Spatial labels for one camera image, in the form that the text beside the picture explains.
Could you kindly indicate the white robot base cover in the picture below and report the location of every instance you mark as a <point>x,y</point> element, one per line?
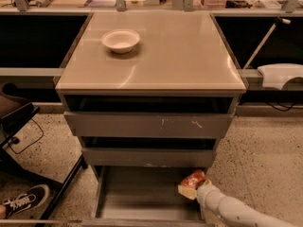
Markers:
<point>279,74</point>

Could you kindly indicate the black and white sneaker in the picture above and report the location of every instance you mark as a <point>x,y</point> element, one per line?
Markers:
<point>33,198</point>

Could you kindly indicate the grey drawer cabinet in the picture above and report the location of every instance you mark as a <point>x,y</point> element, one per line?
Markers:
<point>180,65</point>

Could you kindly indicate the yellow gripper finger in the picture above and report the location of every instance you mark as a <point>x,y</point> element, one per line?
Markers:
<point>190,192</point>

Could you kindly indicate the grey middle drawer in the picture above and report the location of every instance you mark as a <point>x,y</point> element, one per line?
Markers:
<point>148,157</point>

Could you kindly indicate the white paper bowl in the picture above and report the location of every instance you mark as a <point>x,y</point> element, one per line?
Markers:
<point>120,41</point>

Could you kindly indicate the grey top drawer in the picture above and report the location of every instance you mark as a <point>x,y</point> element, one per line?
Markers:
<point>149,125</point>

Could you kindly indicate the grey open bottom drawer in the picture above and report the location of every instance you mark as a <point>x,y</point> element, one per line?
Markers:
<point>130,196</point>

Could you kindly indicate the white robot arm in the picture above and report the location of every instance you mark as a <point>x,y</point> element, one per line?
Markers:
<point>231,211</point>

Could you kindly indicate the white stick with black tip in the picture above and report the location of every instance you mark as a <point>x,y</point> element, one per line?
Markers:
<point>278,20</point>

